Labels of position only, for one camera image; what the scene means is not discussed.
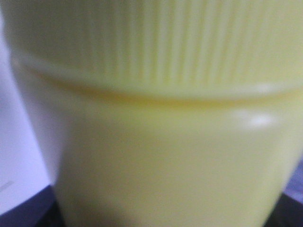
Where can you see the yellow squeeze bottle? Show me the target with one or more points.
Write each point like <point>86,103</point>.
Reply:
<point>162,113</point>

